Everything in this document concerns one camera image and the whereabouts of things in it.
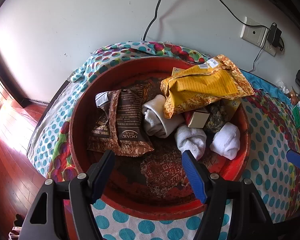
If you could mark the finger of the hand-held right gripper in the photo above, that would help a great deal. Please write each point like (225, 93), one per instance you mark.
(298, 160)

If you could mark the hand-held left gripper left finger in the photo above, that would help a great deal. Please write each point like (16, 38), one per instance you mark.
(103, 172)

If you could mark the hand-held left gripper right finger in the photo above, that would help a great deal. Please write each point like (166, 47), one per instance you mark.
(193, 175)

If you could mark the red round tray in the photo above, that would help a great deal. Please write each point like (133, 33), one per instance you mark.
(160, 170)

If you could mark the small white sock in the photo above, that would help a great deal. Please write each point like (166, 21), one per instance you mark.
(190, 140)

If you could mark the brown snack packet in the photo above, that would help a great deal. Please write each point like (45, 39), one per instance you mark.
(130, 120)
(102, 130)

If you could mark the white sock ball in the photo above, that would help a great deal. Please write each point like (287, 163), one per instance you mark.
(226, 140)

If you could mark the small red cream box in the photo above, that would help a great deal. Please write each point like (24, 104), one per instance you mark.
(198, 118)

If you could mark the large white sock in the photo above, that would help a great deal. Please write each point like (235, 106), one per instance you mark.
(157, 120)

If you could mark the yellow medicine box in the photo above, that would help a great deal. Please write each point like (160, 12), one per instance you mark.
(177, 71)
(232, 106)

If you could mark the yellow snack packet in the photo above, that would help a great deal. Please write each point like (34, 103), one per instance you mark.
(205, 87)

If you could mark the green and red box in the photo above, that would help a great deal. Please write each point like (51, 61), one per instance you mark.
(298, 118)

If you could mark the polka dot cloth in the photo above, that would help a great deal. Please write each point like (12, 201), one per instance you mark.
(265, 135)

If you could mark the small orange ball toy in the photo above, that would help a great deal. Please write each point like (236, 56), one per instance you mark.
(294, 99)

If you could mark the small crumpled plastic bag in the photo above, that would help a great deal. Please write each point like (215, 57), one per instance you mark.
(282, 86)

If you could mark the black power adapter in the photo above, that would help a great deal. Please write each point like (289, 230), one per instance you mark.
(273, 33)

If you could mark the white power wall outlet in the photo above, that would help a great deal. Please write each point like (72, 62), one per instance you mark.
(268, 49)

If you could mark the white coax wall socket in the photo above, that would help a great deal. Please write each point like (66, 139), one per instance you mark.
(252, 32)

